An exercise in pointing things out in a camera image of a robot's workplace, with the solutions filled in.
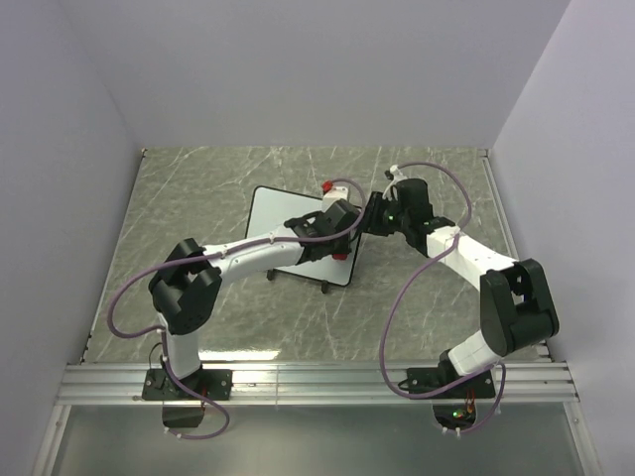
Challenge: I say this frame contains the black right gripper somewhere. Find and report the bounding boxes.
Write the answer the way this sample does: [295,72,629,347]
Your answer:
[354,192,410,238]

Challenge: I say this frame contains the small black-framed whiteboard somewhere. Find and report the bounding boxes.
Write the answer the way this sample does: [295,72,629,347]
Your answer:
[245,184,363,288]

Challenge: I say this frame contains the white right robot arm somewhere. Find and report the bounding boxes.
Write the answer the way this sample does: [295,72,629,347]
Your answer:
[361,178,560,399]

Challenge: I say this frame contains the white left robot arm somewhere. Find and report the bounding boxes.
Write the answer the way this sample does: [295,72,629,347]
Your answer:
[149,198,363,399]

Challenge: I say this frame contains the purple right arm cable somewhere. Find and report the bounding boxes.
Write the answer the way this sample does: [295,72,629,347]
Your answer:
[379,161,508,437]

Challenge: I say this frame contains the aluminium right side rail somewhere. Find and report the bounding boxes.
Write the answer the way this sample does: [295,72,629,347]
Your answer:
[478,149,519,258]

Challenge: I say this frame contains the aluminium rail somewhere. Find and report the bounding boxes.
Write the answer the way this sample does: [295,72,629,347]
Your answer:
[478,149,519,258]
[33,361,602,475]

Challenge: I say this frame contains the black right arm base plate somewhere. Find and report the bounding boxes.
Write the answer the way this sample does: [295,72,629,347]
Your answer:
[398,367,496,400]

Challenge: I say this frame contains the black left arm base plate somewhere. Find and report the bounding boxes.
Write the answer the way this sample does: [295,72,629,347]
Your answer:
[141,368,233,401]

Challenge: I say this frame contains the aluminium front rail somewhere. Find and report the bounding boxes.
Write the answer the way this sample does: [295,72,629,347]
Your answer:
[33,361,602,475]

